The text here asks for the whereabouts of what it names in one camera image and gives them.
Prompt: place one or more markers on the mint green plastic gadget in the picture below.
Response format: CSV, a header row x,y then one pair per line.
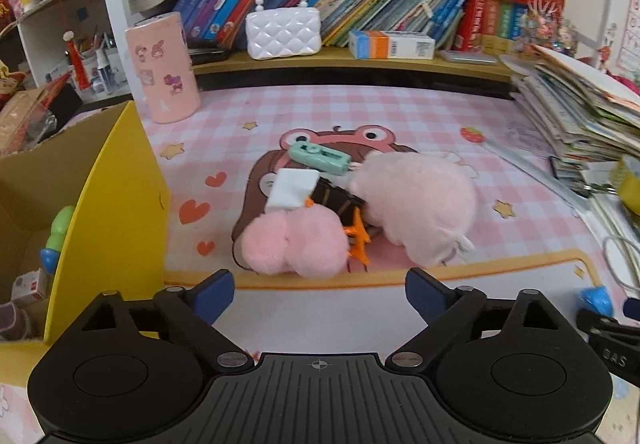
x,y
320,157

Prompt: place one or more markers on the wooden bookshelf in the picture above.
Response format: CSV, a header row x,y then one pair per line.
x,y
325,62

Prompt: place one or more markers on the green frog toy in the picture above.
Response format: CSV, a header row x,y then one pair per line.
x,y
62,224

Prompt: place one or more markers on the pink checked printed tablecloth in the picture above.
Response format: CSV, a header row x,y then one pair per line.
x,y
400,114

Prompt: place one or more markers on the yellow cardboard box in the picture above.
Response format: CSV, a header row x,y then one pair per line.
x,y
125,204

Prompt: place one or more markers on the white charger plug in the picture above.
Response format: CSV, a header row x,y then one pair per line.
x,y
290,189

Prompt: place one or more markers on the orange white carton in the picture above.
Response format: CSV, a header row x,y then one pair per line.
x,y
390,45

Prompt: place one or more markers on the white pen cup with brushes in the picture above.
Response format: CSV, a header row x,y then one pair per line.
x,y
107,74

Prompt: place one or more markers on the grey purple toy truck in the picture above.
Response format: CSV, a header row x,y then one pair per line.
x,y
12,319

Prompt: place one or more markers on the pink plush pig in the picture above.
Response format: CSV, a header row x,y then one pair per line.
x,y
415,204

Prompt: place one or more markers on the colourful figure ornament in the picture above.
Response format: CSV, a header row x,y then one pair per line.
x,y
545,32

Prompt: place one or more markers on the small white red box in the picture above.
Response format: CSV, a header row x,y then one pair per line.
x,y
30,286

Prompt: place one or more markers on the white quilted pearl handbag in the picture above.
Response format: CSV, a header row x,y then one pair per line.
x,y
282,37

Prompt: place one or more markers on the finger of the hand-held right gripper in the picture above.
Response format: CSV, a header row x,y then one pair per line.
x,y
632,309
605,326

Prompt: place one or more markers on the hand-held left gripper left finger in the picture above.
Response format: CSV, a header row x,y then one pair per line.
x,y
215,296

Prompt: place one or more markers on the pink sticker cylinder container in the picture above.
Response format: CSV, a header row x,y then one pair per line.
x,y
162,69

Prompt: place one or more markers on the alphabet wall poster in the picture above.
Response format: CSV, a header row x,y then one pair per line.
x,y
631,24

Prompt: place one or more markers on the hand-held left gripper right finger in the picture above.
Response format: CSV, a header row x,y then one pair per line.
x,y
425,296

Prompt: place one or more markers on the clear plastic bag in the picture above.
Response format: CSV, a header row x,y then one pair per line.
x,y
25,119

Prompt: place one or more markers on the white cabinet shelf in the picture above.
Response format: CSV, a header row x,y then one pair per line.
x,y
85,9

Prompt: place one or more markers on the stack of papers and booklets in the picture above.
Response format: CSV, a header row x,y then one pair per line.
x,y
575,104

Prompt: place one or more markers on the pink fluffy pompom plush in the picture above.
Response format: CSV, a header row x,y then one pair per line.
x,y
290,244

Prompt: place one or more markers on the yellow tape roll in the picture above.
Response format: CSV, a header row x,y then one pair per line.
x,y
631,184

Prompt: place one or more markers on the dark toy with orange legs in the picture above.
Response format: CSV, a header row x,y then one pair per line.
x,y
335,199

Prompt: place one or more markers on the clear plastic ruler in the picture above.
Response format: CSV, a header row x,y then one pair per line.
x,y
530,169

